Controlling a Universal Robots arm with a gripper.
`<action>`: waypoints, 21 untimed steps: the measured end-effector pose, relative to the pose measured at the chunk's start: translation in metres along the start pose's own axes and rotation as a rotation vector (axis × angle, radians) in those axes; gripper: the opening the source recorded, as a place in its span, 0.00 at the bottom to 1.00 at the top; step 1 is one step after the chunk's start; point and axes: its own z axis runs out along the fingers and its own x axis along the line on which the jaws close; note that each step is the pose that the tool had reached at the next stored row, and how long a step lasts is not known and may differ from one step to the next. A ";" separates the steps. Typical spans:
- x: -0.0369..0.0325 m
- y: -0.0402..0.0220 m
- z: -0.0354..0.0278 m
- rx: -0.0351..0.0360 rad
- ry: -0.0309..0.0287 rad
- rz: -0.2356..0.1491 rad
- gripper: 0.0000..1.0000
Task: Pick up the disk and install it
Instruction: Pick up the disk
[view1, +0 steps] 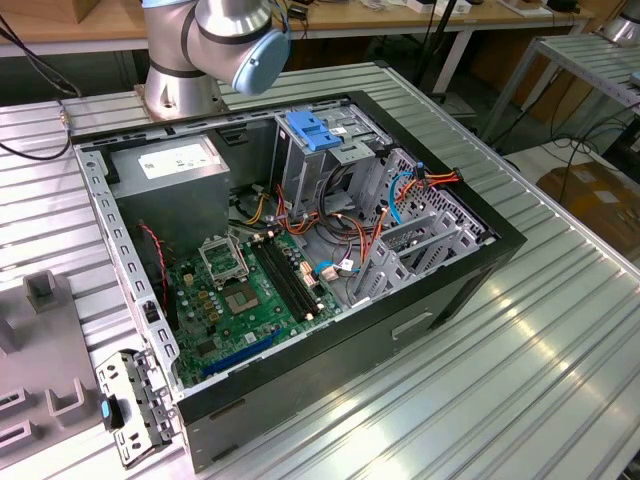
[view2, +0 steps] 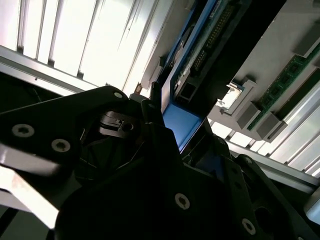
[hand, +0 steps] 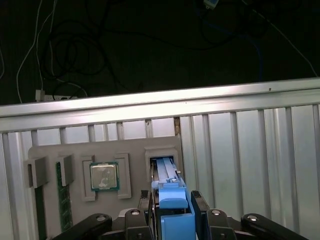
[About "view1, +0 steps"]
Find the blue data wire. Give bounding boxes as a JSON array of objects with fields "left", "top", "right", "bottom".
[{"left": 387, "top": 160, "right": 426, "bottom": 226}]

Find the orange red power wire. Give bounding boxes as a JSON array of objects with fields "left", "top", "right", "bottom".
[{"left": 362, "top": 167, "right": 464, "bottom": 266}]

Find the grey metal disk bay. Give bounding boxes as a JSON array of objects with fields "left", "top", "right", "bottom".
[{"left": 347, "top": 209, "right": 481, "bottom": 309}]

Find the black RAM slot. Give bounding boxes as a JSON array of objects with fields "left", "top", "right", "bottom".
[
  {"left": 264, "top": 234, "right": 324, "bottom": 316},
  {"left": 249, "top": 238, "right": 311, "bottom": 324}
]

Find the grey optical drive cage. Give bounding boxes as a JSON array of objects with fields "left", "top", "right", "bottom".
[{"left": 272, "top": 102, "right": 396, "bottom": 221}]

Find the metal socket cover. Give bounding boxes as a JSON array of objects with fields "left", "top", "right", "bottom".
[{"left": 197, "top": 234, "right": 250, "bottom": 287}]

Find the green motherboard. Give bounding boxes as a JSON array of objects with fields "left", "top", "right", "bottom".
[{"left": 167, "top": 227, "right": 346, "bottom": 389}]

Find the CPU socket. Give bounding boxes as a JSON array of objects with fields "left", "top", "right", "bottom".
[{"left": 222, "top": 282, "right": 261, "bottom": 316}]

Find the blue plastic drive latch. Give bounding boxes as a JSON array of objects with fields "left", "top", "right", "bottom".
[{"left": 285, "top": 109, "right": 346, "bottom": 154}]

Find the black PC case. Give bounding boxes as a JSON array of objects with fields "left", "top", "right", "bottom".
[{"left": 69, "top": 89, "right": 529, "bottom": 474}]

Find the blue expansion slot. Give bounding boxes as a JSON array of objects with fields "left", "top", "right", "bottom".
[{"left": 202, "top": 332, "right": 276, "bottom": 379}]

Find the grey power supply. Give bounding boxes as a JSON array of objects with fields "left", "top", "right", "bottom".
[{"left": 107, "top": 134, "right": 232, "bottom": 261}]

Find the black stand pole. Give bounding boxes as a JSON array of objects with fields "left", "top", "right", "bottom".
[{"left": 412, "top": 0, "right": 469, "bottom": 104}]

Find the wooden desk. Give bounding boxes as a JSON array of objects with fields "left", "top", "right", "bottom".
[{"left": 0, "top": 0, "right": 596, "bottom": 101}]

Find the large brown cardboard box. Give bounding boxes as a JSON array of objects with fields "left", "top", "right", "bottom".
[{"left": 537, "top": 162, "right": 640, "bottom": 261}]

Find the grey parts rack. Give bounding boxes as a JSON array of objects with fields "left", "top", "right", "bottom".
[{"left": 0, "top": 269, "right": 109, "bottom": 471}]

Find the orange yellow wire bundle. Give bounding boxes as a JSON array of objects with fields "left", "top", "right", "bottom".
[{"left": 242, "top": 184, "right": 384, "bottom": 261}]

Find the thick black cable bundle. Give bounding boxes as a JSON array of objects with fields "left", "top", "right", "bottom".
[{"left": 319, "top": 162, "right": 361, "bottom": 221}]

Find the silver slot retention bracket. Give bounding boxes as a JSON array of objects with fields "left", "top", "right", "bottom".
[{"left": 94, "top": 347, "right": 181, "bottom": 469}]

